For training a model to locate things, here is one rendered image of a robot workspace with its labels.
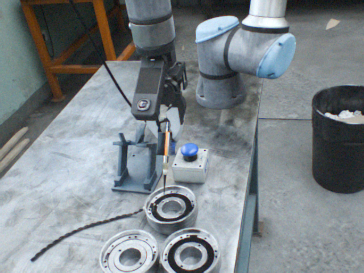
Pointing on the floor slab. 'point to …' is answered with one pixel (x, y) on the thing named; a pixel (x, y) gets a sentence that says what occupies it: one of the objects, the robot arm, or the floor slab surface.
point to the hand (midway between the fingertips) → (166, 138)
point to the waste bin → (338, 139)
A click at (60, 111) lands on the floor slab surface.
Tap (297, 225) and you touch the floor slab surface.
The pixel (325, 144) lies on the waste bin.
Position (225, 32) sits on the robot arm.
